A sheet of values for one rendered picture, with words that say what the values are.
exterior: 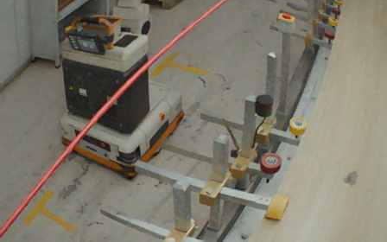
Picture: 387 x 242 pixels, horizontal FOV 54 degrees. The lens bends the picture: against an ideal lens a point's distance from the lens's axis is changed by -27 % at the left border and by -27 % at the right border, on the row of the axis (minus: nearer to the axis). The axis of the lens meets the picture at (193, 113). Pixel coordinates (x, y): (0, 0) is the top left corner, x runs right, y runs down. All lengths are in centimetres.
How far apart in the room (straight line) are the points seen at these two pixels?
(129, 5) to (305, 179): 165
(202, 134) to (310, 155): 161
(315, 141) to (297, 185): 26
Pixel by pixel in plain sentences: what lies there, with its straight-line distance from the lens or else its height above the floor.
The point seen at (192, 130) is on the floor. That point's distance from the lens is 330.
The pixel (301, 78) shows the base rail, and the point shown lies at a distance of 258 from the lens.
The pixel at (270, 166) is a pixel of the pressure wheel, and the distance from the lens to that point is 169.
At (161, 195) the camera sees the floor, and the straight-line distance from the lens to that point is 285.
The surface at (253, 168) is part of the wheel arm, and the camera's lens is 175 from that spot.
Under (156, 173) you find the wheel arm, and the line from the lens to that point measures 158.
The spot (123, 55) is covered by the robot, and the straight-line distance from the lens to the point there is 253.
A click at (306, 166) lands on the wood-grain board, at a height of 90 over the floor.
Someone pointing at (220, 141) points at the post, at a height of 113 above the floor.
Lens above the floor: 203
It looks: 36 degrees down
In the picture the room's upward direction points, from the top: straight up
